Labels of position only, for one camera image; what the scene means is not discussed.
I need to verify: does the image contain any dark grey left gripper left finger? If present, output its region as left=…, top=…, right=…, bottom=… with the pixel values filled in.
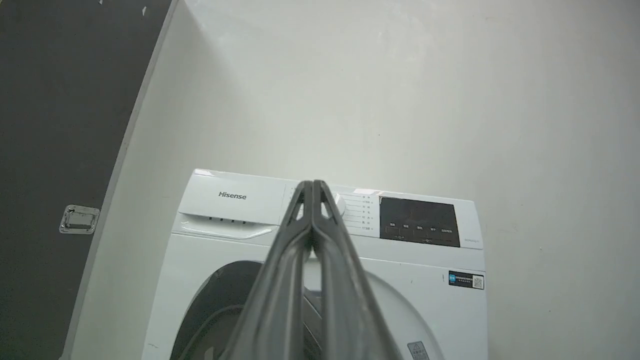
left=220, top=180, right=314, bottom=360

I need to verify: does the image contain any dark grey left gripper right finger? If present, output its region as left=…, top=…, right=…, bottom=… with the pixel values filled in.
left=312, top=179, right=404, bottom=360

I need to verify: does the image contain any round washing machine door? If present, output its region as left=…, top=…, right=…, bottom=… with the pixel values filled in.
left=170, top=259, right=447, bottom=360

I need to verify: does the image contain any white Hisense washing machine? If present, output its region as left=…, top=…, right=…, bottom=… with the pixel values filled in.
left=141, top=168, right=489, bottom=360

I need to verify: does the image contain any grey warning sticker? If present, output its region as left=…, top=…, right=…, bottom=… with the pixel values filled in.
left=406, top=341, right=432, bottom=360

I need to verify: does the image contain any white detergent drawer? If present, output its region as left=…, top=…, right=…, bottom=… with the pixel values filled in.
left=177, top=172, right=287, bottom=240

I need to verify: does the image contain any black display control panel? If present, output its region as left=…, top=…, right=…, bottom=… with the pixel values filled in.
left=378, top=196, right=461, bottom=248

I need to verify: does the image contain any black energy label sticker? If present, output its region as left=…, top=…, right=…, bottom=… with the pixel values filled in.
left=448, top=270, right=485, bottom=290

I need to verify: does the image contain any metal recessed floor latch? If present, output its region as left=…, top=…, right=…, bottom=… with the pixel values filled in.
left=59, top=204, right=101, bottom=235

